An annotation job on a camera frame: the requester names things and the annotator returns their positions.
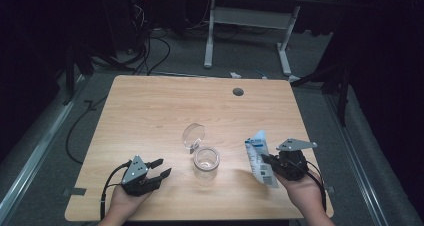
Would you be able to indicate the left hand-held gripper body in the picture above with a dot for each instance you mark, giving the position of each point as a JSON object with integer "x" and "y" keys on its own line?
{"x": 136, "y": 179}

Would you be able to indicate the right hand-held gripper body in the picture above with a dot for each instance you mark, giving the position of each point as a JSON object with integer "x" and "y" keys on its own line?
{"x": 291, "y": 166}

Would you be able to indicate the white and blue pouch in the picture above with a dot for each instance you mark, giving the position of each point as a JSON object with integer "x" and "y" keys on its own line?
{"x": 256, "y": 159}

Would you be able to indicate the clear glass jar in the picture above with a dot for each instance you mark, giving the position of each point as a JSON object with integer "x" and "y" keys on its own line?
{"x": 206, "y": 162}

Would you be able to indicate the person's left hand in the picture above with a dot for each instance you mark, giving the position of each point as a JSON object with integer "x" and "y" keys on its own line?
{"x": 125, "y": 206}

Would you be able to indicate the person's right hand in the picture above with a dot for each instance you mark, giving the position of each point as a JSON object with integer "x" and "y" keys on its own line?
{"x": 306, "y": 196}

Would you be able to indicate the grey tape strip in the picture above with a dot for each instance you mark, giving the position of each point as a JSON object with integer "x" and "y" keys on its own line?
{"x": 330, "y": 189}
{"x": 75, "y": 192}

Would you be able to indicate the round table grommet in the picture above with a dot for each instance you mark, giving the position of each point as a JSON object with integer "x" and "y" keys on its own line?
{"x": 238, "y": 92}

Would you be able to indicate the black stand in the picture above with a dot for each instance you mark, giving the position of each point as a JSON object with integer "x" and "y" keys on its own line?
{"x": 69, "y": 82}
{"x": 343, "y": 99}

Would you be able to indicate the white plug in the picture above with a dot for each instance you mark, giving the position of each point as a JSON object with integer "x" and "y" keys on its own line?
{"x": 235, "y": 75}

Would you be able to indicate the white metal desk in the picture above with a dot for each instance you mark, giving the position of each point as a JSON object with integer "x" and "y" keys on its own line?
{"x": 250, "y": 17}

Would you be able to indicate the metal floor rail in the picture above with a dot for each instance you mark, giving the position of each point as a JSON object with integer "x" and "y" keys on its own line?
{"x": 358, "y": 162}
{"x": 33, "y": 162}

